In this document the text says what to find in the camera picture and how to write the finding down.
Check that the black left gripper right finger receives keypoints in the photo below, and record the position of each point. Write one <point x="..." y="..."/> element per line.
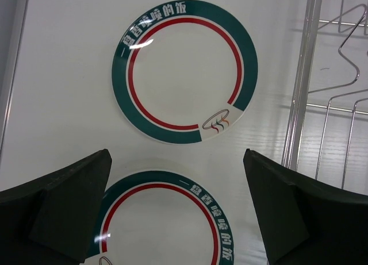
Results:
<point x="302" y="220"/>

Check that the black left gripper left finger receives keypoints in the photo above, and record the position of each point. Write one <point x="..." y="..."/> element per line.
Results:
<point x="51" y="219"/>

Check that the green red rimmed plate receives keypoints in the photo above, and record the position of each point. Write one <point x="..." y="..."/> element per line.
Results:
<point x="160" y="217"/>
<point x="184" y="72"/>

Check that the chrome wire dish rack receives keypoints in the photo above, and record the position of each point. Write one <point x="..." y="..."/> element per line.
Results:
<point x="326" y="135"/>

